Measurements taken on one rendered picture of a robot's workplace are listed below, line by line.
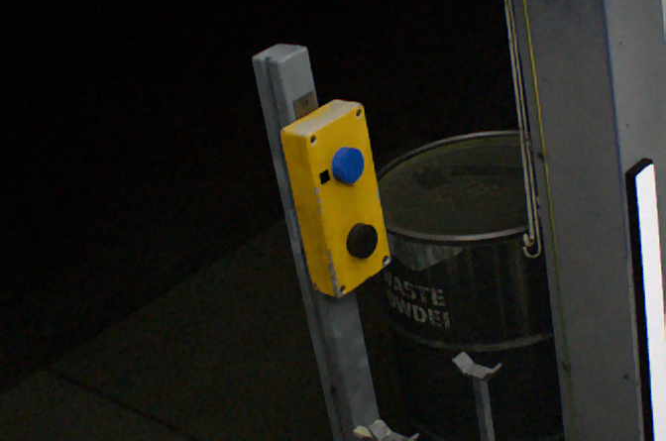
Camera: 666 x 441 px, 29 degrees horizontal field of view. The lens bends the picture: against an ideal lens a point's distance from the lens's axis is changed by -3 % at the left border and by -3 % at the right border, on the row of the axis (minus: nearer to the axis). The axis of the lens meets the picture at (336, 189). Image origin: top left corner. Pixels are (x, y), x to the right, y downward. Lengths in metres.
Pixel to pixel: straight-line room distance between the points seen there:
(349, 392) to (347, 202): 0.34
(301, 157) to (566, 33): 0.54
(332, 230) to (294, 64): 0.24
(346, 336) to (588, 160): 0.51
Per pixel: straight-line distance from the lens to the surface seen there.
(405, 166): 3.31
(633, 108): 2.18
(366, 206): 1.90
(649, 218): 2.24
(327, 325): 2.00
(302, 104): 1.85
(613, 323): 2.34
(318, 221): 1.85
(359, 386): 2.07
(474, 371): 2.04
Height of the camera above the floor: 2.22
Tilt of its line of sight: 25 degrees down
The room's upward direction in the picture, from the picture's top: 11 degrees counter-clockwise
